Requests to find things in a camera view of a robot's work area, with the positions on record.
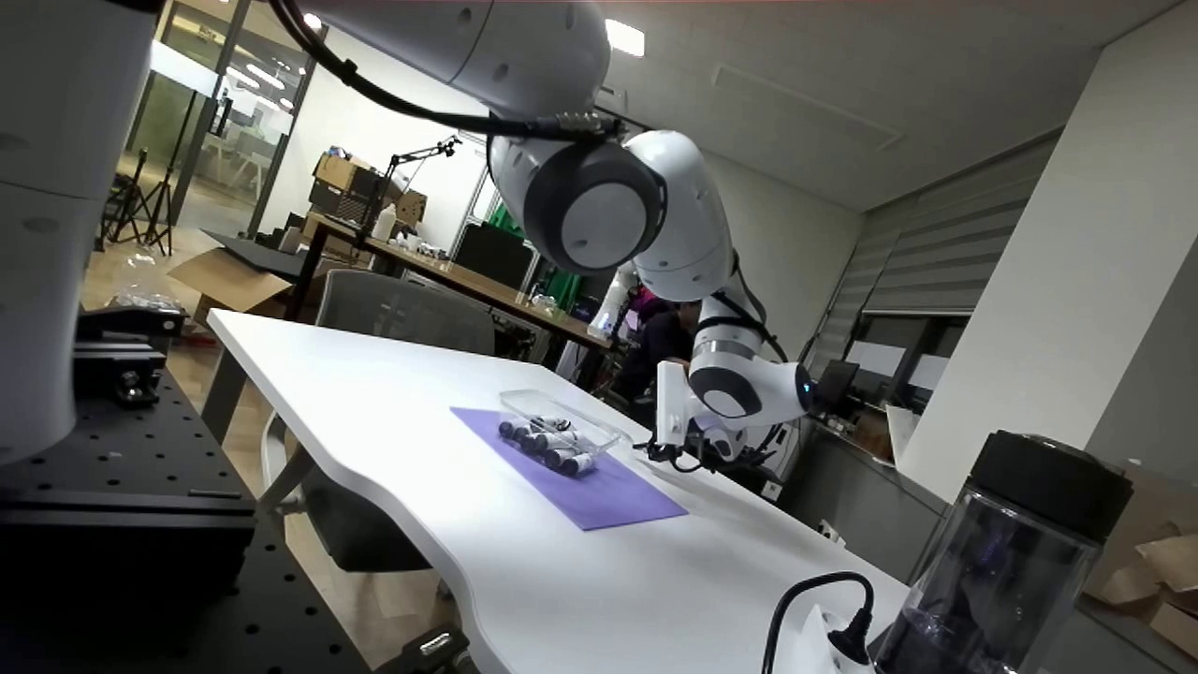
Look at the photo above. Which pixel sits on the open cardboard box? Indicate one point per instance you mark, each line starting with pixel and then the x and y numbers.
pixel 1163 564

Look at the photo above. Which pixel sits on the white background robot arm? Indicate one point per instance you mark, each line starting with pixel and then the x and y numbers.
pixel 612 306

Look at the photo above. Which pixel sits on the grey window blinds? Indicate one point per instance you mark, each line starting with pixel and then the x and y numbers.
pixel 950 265

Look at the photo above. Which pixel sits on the white marker black cap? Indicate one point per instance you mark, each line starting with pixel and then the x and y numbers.
pixel 563 453
pixel 541 443
pixel 513 431
pixel 583 467

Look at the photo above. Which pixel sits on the clear plastic hinged box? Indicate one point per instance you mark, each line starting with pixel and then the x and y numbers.
pixel 563 417

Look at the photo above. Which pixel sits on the seated person black shirt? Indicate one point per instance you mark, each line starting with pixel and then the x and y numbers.
pixel 649 331

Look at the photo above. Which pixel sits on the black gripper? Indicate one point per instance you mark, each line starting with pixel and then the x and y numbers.
pixel 720 452

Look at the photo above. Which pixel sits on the ceiling light panel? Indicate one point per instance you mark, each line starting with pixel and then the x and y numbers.
pixel 627 39

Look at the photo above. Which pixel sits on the grey mesh office chair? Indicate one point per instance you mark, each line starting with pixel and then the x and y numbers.
pixel 398 313

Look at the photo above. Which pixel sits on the purple mat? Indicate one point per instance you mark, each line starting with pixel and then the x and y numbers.
pixel 612 499

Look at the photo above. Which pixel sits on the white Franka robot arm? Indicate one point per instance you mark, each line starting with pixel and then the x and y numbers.
pixel 675 226

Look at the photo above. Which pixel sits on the long wooden table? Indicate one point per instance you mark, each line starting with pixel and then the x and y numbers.
pixel 501 293

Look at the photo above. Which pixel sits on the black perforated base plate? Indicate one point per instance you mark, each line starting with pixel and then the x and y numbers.
pixel 124 461

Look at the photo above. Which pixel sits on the black device on plate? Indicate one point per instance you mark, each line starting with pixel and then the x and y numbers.
pixel 124 356

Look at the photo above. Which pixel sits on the flattened cardboard box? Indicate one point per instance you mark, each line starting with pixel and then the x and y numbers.
pixel 230 277

